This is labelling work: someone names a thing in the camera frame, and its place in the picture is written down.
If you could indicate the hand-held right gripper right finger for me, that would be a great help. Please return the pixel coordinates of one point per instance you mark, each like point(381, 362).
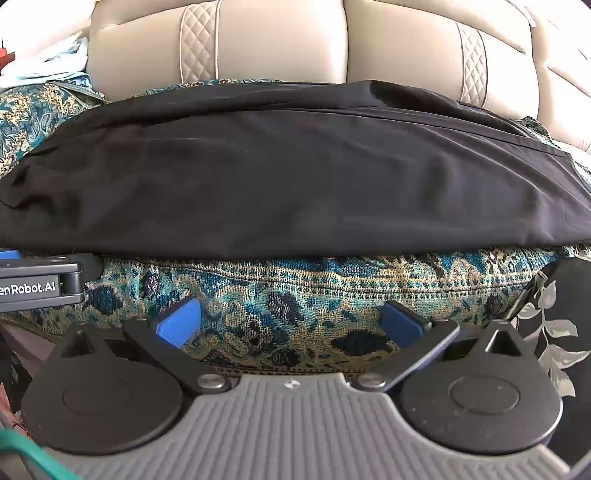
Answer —
point(400, 324)

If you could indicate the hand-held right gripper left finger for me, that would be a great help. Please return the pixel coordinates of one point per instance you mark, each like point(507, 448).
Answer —
point(178, 323)

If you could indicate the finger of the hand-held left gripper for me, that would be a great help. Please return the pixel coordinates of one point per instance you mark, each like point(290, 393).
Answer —
point(55, 266)

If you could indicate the black pants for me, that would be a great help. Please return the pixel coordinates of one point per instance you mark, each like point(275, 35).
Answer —
point(277, 184)

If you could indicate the teal paisley blanket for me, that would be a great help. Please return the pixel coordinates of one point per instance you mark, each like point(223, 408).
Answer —
point(277, 295)

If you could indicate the black floral garment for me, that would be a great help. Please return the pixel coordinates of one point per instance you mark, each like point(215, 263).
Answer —
point(570, 295)

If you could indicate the beige leather sofa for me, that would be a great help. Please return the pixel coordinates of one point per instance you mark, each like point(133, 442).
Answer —
point(277, 41)

